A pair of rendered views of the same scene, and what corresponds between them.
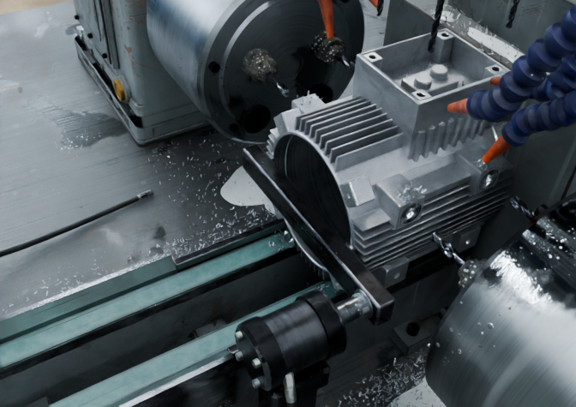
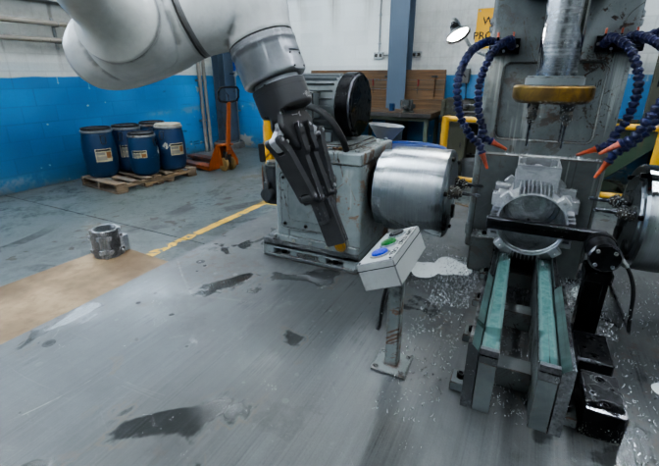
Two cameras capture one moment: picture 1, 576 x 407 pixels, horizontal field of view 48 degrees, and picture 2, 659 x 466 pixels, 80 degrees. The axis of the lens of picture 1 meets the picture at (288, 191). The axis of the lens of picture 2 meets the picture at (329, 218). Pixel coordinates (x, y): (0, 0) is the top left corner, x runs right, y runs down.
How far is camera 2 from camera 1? 87 cm
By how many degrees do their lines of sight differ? 35
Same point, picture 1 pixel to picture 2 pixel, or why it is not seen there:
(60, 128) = (307, 281)
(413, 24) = (498, 161)
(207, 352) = (549, 293)
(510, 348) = not seen: outside the picture
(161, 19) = (397, 186)
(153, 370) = (545, 305)
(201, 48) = (439, 186)
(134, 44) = (360, 213)
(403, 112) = (552, 176)
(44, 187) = (339, 303)
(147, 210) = not seen: hidden behind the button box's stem
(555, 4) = (534, 144)
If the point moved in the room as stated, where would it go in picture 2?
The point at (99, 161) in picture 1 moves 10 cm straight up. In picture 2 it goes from (347, 285) to (348, 253)
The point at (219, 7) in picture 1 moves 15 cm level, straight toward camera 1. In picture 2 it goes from (440, 168) to (494, 179)
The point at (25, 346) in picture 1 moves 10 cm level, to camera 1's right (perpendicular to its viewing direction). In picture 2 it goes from (494, 320) to (527, 305)
